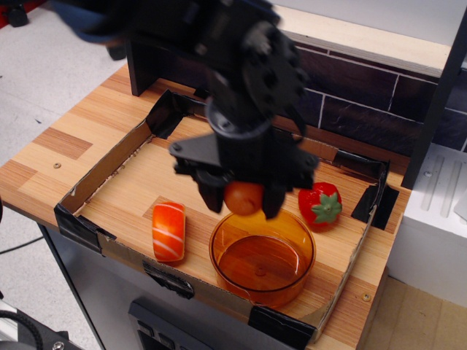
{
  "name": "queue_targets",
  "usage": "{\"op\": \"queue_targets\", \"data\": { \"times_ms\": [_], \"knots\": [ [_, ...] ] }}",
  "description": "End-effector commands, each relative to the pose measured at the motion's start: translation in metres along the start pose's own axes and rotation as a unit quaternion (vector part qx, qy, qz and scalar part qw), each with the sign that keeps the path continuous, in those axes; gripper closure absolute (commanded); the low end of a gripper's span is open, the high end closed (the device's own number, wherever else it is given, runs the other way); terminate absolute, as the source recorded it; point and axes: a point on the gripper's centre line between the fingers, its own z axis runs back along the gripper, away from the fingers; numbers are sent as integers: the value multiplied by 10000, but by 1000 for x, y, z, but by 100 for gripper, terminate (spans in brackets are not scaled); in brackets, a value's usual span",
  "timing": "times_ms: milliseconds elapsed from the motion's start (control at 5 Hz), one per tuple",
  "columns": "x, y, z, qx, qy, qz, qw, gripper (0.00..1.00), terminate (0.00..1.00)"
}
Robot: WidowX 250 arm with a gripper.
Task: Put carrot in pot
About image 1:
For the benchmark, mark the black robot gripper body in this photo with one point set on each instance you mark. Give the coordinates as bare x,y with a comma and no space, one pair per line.
236,153

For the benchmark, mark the black caster top left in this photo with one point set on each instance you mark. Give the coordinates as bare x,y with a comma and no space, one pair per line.
13,13

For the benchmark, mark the orange transparent plastic pot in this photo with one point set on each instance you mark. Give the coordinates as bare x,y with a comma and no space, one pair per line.
264,261

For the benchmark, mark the red toy strawberry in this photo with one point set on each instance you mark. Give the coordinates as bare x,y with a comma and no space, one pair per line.
321,205

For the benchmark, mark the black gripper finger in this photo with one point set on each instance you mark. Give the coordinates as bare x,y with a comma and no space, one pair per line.
273,198
212,195

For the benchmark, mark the cardboard fence with black tape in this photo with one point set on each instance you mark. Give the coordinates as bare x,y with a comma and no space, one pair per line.
106,221

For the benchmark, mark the salmon sushi toy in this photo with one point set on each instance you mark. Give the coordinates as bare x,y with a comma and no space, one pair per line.
169,232

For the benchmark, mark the white side cabinet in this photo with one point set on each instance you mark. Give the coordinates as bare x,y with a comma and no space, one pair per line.
429,252

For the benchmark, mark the orange toy carrot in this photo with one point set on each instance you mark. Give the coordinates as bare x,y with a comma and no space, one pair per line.
243,198

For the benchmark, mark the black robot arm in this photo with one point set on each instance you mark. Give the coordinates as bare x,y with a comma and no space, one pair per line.
254,74

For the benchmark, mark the black chair caster wheel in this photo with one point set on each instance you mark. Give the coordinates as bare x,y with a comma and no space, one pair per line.
117,52

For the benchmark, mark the black equipment bottom left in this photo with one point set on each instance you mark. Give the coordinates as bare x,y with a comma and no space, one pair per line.
20,331

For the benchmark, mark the dark brick backsplash panel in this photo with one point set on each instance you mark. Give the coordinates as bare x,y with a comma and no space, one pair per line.
369,105

